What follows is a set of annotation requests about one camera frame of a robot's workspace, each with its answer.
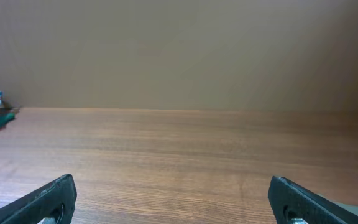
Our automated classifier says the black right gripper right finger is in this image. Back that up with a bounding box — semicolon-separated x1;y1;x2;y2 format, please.
268;176;358;224

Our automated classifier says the dark green folded cloth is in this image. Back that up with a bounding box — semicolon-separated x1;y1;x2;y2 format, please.
0;113;16;128

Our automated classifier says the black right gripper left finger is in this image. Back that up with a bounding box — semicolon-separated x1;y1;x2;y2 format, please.
0;174;77;224

